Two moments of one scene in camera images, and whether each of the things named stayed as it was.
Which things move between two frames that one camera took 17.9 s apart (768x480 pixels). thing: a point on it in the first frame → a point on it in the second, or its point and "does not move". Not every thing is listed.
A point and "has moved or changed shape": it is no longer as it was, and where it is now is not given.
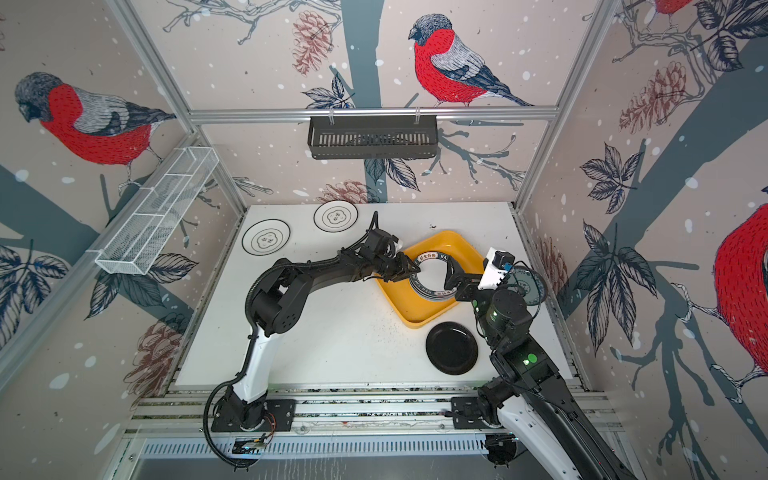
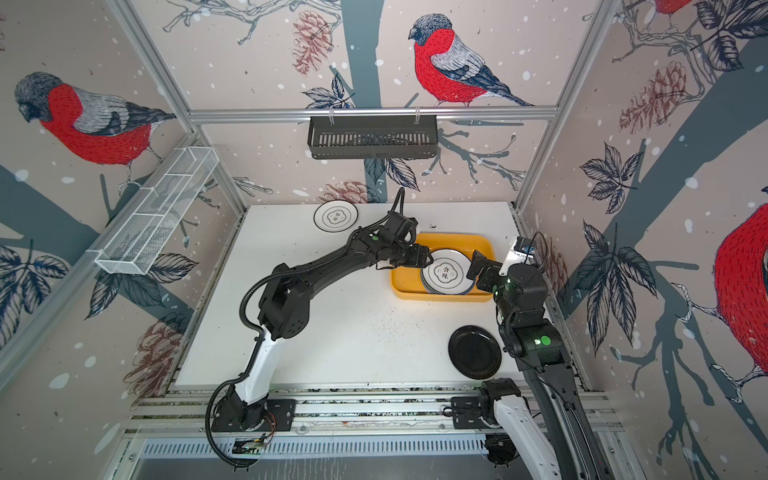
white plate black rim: [266, 237] → [448, 272]
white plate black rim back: [335, 215] does not move
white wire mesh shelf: [135, 244] does not move
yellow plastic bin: [418, 311] has moved or changed shape
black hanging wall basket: [372, 137] does not move
